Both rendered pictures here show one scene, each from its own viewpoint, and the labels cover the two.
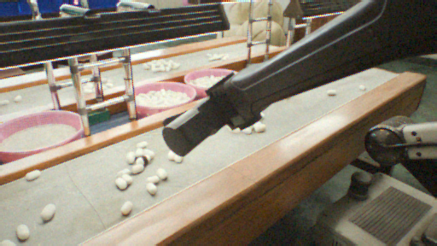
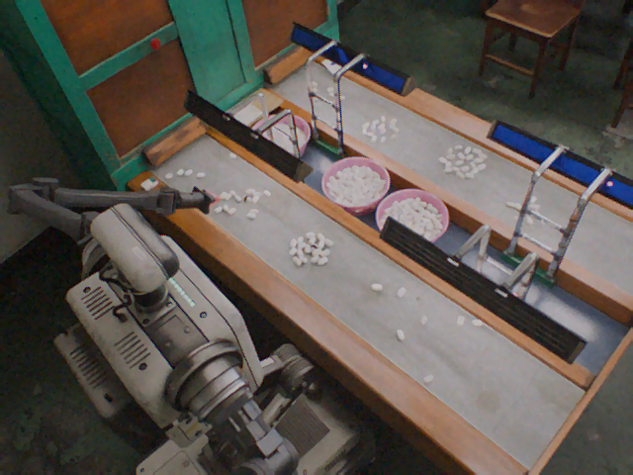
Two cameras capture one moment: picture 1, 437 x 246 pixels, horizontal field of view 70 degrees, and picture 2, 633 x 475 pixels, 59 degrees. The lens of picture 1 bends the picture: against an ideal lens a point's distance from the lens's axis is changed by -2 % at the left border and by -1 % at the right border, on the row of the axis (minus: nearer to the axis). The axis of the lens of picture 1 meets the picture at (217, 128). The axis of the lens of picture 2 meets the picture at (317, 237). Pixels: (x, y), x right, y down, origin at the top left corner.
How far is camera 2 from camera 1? 2.06 m
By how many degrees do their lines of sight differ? 71
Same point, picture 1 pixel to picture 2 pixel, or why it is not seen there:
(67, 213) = (203, 183)
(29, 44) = (201, 112)
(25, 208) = (207, 166)
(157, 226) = (182, 218)
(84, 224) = not seen: hidden behind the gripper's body
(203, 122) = not seen: hidden behind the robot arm
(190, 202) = (198, 227)
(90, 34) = (222, 124)
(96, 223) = not seen: hidden behind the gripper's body
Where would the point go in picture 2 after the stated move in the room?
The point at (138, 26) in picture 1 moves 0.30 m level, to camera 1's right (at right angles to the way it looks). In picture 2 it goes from (242, 137) to (238, 201)
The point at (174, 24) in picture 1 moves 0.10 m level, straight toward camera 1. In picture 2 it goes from (260, 150) to (231, 155)
